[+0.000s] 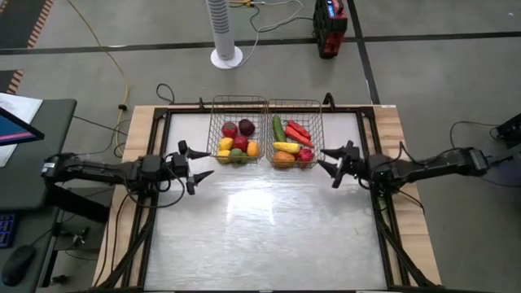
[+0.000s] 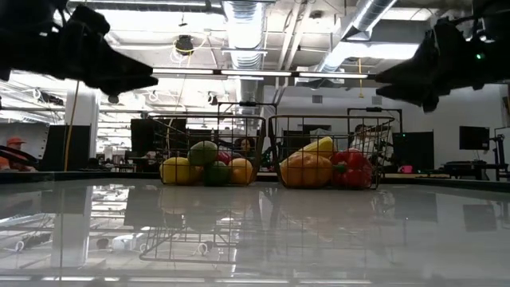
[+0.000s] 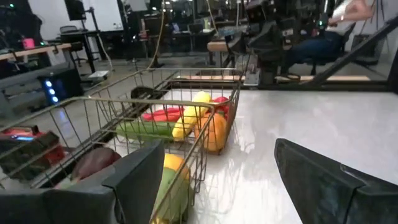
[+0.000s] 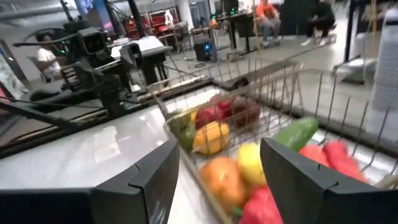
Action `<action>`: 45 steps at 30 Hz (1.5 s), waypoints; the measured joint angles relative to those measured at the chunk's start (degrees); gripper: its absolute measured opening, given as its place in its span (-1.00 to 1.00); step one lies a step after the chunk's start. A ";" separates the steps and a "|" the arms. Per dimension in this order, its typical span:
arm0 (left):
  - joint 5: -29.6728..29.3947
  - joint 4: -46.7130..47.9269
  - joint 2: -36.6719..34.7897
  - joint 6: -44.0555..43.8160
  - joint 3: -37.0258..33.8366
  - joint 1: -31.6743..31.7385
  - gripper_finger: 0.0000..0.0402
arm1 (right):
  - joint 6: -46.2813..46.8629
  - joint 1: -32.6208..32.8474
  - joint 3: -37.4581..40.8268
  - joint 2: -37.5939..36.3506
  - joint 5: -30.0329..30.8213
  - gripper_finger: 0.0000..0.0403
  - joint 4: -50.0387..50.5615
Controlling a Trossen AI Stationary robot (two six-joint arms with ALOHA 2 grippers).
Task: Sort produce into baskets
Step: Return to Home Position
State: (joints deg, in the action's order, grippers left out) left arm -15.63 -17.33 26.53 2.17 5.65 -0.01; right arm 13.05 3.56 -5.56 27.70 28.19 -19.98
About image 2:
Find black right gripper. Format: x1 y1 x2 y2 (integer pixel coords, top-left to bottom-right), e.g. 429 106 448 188
375 17 510 114

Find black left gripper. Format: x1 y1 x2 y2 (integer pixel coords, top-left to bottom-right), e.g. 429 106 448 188
0 0 159 97

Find red bell pepper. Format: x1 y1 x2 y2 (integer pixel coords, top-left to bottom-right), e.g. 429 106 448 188
330 148 375 189

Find yellow corn cob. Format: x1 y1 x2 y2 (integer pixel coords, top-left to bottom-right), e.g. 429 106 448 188
298 136 338 159

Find yellow lemon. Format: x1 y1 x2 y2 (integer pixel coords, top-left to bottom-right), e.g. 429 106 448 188
159 156 198 186

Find pale green lime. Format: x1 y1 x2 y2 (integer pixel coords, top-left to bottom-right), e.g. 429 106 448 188
187 140 219 167

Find orange bell pepper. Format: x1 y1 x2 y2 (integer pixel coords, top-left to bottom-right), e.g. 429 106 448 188
279 151 334 189

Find bright green lime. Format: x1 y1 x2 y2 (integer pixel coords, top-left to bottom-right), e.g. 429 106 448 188
202 161 232 187

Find orange yellow mango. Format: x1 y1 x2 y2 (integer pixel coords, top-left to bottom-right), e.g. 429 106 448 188
227 157 255 186

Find long tube light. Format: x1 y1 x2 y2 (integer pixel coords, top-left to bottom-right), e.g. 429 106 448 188
151 67 216 77
298 71 370 80
221 69 294 78

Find black monitor on stand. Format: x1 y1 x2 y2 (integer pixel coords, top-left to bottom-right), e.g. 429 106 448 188
458 125 490 151

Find black partition panel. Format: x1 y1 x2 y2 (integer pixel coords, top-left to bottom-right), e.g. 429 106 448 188
39 124 92 172

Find wooden top workbench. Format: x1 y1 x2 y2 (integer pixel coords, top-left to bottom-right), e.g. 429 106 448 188
382 171 453 180

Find black metal rack frame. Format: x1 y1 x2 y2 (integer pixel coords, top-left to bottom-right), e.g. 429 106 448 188
217 100 279 120
347 106 403 139

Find yellow hanging cable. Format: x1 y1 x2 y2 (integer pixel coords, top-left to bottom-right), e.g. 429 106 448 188
63 79 80 172

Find black overhead camera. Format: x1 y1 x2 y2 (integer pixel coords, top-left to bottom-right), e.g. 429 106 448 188
174 34 195 56

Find silver ceiling duct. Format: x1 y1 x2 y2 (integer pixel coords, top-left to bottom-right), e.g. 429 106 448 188
314 0 399 77
221 0 267 116

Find gold wire basket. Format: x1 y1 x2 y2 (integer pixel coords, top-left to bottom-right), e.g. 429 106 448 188
269 114 395 191
149 114 267 187

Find black metal table frame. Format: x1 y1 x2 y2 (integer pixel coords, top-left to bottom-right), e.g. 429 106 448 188
0 170 510 193

